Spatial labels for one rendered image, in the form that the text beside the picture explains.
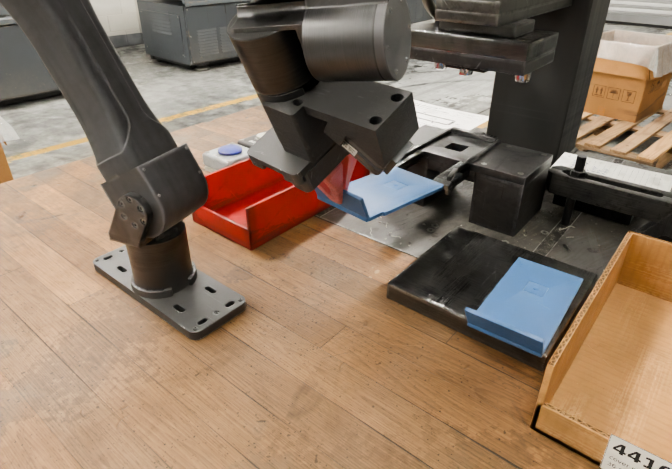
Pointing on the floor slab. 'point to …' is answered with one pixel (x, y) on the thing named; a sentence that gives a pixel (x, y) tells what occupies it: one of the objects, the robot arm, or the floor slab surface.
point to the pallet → (659, 154)
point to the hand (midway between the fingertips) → (336, 194)
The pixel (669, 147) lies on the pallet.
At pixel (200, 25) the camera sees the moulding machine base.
